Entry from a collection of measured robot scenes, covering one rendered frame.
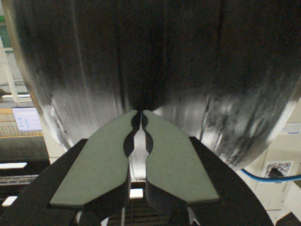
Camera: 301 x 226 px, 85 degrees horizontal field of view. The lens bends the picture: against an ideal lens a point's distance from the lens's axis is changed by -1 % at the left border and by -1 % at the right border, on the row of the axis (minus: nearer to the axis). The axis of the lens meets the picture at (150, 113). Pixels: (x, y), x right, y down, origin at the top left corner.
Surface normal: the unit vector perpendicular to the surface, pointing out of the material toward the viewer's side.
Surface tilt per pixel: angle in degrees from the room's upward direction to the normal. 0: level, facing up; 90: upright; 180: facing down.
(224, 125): 75
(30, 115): 90
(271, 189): 90
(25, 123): 90
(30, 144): 90
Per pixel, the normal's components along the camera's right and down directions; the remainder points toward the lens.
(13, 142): 0.07, 0.36
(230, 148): 0.03, 0.67
